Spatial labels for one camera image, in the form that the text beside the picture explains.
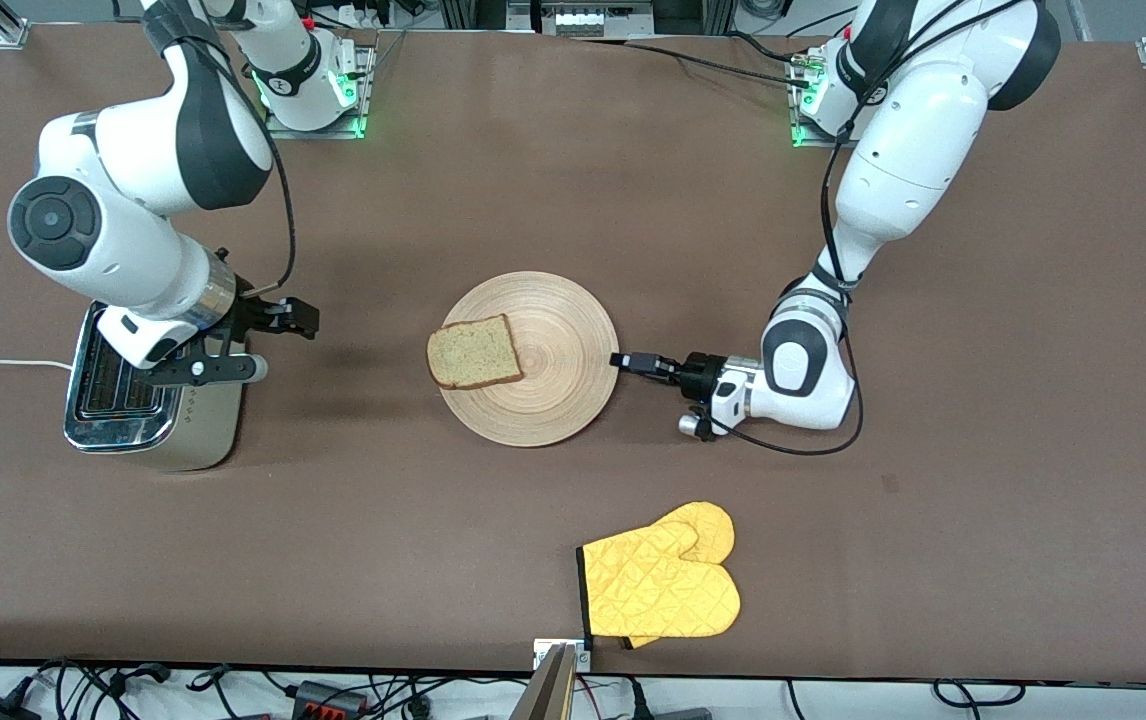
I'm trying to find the round wooden plate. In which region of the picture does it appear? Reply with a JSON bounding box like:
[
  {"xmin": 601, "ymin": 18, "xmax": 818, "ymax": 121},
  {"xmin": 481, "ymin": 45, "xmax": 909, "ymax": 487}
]
[{"xmin": 430, "ymin": 271, "xmax": 621, "ymax": 448}]

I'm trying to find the bread slice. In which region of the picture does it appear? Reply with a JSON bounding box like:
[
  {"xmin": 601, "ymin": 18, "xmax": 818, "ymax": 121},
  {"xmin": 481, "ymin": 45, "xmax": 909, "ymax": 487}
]
[{"xmin": 426, "ymin": 314, "xmax": 524, "ymax": 391}]

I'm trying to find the silver two-slot toaster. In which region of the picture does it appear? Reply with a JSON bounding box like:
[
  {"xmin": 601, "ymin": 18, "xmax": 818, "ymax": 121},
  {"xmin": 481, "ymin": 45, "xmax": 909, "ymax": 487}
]
[{"xmin": 63, "ymin": 300, "xmax": 247, "ymax": 472}]

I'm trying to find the yellow quilted oven mitt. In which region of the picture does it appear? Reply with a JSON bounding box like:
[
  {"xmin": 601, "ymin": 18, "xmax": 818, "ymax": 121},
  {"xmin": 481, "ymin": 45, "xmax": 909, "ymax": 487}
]
[{"xmin": 576, "ymin": 501, "xmax": 741, "ymax": 650}]

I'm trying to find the wooden beam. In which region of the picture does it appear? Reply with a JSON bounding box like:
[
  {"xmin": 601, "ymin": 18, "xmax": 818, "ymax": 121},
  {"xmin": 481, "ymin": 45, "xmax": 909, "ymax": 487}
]
[{"xmin": 508, "ymin": 643, "xmax": 579, "ymax": 720}]

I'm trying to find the white power strip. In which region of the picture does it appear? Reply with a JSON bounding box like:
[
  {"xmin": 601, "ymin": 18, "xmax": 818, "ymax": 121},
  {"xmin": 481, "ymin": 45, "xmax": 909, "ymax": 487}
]
[{"xmin": 533, "ymin": 0, "xmax": 656, "ymax": 39}]

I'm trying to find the black orange connector box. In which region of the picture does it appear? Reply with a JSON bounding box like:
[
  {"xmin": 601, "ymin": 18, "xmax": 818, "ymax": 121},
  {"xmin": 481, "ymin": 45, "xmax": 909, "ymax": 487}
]
[{"xmin": 291, "ymin": 680, "xmax": 371, "ymax": 717}]

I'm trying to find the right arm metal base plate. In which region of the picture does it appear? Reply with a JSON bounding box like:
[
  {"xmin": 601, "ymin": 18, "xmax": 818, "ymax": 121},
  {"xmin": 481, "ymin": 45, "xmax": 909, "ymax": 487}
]
[{"xmin": 263, "ymin": 40, "xmax": 375, "ymax": 140}]

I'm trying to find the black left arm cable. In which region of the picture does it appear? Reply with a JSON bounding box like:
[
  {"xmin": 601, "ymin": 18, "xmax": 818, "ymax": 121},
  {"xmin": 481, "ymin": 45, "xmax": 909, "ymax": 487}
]
[{"xmin": 708, "ymin": 0, "xmax": 1034, "ymax": 458}]

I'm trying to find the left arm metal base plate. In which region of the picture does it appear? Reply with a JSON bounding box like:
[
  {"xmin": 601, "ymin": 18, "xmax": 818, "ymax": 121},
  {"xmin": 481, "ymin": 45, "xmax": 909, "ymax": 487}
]
[{"xmin": 790, "ymin": 45, "xmax": 897, "ymax": 150}]

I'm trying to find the small metal edge bracket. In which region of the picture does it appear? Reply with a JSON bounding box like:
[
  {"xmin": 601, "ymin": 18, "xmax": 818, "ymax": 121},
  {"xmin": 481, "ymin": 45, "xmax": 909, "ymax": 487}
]
[{"xmin": 533, "ymin": 638, "xmax": 593, "ymax": 673}]

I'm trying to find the thin black table cable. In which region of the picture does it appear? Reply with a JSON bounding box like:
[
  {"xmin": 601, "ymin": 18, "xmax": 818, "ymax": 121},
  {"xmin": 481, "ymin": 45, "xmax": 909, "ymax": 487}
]
[{"xmin": 623, "ymin": 40, "xmax": 814, "ymax": 89}]

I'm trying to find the thick black table cable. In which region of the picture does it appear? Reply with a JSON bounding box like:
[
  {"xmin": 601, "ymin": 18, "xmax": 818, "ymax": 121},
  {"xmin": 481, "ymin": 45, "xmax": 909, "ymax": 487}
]
[{"xmin": 728, "ymin": 30, "xmax": 816, "ymax": 67}]

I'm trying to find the black floor cable bundle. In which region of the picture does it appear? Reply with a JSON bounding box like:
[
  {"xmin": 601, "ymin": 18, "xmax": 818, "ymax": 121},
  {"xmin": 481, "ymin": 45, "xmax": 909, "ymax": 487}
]
[{"xmin": 33, "ymin": 658, "xmax": 174, "ymax": 703}]

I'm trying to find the aluminium frame behind table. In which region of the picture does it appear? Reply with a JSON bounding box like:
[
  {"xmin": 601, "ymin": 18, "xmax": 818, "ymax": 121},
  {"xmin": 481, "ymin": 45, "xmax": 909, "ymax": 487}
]
[{"xmin": 438, "ymin": 0, "xmax": 739, "ymax": 39}]

